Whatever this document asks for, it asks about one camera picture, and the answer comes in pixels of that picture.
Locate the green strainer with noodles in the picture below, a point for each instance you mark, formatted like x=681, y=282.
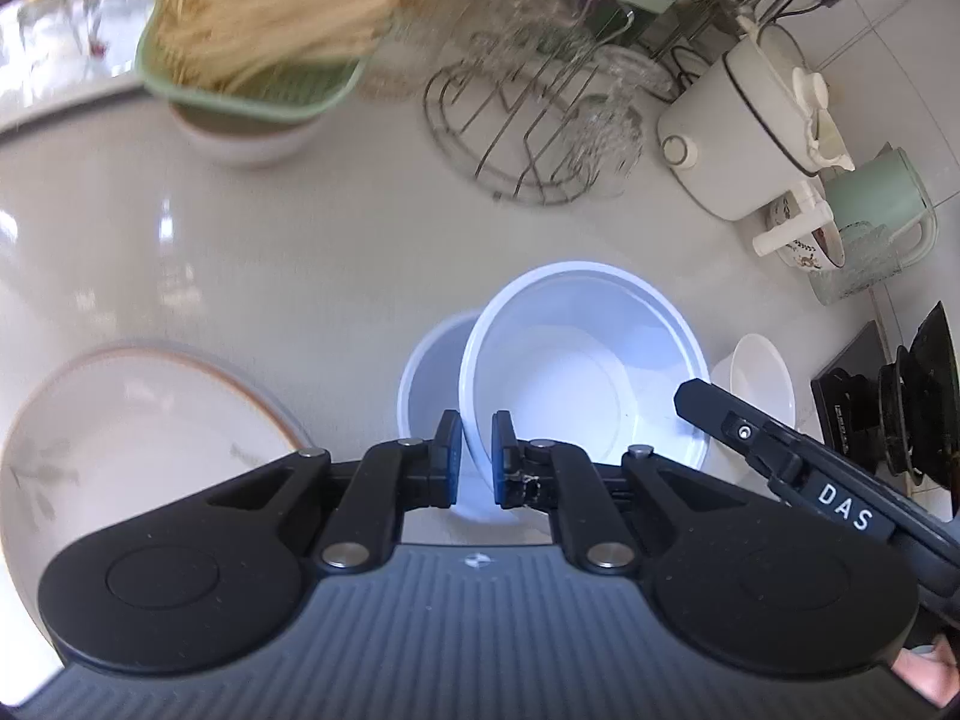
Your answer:
x=281, y=61

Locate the white ceramic bowl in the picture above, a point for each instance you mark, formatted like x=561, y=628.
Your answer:
x=754, y=371

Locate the patterned bowl with brown food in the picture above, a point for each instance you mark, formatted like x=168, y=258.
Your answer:
x=820, y=250

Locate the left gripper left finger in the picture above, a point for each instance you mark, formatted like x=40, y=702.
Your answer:
x=349, y=515

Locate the black wok on cooktop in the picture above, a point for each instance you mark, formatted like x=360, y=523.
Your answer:
x=918, y=401

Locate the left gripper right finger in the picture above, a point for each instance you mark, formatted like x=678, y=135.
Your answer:
x=608, y=519

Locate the leaf pattern plate by rack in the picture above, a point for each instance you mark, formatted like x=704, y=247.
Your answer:
x=115, y=433

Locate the black induction cooktop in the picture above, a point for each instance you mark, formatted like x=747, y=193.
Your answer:
x=857, y=405

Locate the white electric cooking pot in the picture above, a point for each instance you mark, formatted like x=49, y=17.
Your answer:
x=753, y=128

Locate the white bowl under strainer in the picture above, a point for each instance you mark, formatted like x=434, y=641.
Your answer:
x=240, y=141

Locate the person right hand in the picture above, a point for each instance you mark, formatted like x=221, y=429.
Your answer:
x=932, y=670

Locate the tall clear glass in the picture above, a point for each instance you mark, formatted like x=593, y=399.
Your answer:
x=869, y=258

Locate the red lid plastic jar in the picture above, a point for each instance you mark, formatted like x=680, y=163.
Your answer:
x=407, y=55

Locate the mint green kettle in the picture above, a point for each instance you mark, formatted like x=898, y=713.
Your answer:
x=885, y=192

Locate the translucent plastic bowl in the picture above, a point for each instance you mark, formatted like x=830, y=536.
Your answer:
x=429, y=384
x=582, y=352

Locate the wire glass holder rack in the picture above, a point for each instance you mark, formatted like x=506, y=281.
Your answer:
x=544, y=113

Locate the white drip tray with glasses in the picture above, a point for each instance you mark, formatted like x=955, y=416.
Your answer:
x=61, y=54

